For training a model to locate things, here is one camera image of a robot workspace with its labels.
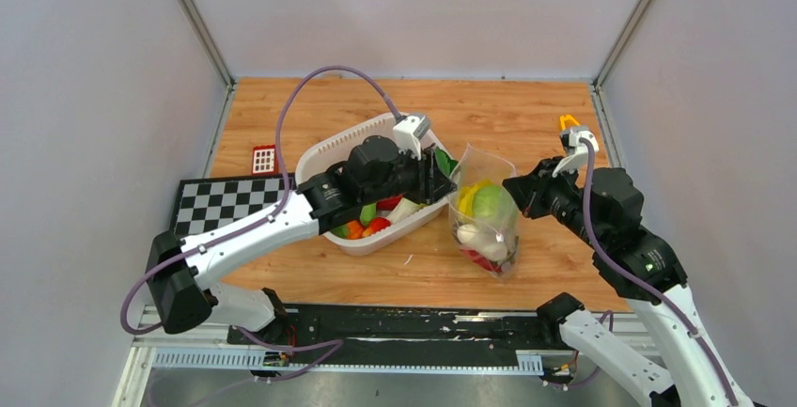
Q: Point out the green toy cabbage head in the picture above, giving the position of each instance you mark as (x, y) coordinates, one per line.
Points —
(494, 206)

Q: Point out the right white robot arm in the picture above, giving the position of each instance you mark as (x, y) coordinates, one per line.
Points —
(644, 270)

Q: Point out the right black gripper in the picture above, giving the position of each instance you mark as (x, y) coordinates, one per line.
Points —
(527, 190)

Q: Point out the long red toy pepper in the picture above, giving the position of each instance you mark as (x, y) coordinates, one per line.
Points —
(388, 204)

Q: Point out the white plastic basket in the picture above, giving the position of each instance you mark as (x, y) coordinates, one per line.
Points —
(337, 148)

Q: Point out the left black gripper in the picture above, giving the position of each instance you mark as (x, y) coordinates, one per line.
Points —
(431, 184)

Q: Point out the green toy bok choy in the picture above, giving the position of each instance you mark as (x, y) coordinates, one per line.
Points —
(403, 210)

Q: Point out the yellow toy cabbage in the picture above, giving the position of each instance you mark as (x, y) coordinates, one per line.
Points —
(466, 197)

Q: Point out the red white grid block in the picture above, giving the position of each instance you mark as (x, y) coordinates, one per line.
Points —
(264, 160)

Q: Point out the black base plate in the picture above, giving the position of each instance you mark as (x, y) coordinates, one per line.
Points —
(401, 353)

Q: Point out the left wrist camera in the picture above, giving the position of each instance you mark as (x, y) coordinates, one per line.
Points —
(409, 131)

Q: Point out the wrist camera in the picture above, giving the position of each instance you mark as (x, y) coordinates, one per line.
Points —
(576, 152)
(409, 131)

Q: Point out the small green toy vegetable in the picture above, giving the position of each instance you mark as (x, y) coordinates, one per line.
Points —
(366, 215)

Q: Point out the orange toy pumpkin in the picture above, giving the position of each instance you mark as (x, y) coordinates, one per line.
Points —
(353, 230)

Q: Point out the red toy tomato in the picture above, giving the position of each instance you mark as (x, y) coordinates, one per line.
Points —
(482, 262)
(376, 225)

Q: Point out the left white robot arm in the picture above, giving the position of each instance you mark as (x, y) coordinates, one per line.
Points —
(184, 275)

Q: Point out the black white checkerboard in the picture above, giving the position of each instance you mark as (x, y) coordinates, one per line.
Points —
(203, 205)

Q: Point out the clear pink zip bag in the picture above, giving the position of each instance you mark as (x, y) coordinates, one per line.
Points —
(474, 166)

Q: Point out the yellow plastic triangle frame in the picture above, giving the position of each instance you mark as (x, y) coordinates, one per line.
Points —
(567, 122)

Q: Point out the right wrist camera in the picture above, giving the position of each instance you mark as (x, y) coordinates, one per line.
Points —
(576, 152)

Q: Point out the green toy leaf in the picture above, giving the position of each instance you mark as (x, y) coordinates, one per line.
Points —
(446, 163)

